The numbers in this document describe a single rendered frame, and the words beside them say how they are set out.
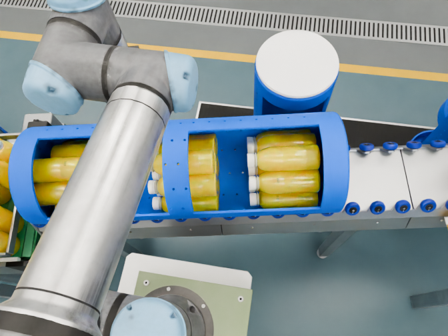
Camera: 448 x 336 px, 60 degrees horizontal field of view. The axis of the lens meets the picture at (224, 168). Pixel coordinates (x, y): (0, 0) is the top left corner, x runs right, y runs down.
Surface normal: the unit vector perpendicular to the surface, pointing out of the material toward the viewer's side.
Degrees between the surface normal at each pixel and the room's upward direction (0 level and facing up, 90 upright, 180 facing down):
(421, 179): 0
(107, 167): 20
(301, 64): 0
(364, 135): 0
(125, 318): 8
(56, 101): 90
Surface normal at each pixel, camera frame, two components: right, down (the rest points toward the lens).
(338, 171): -0.04, 0.16
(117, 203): 0.72, -0.29
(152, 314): 0.07, -0.32
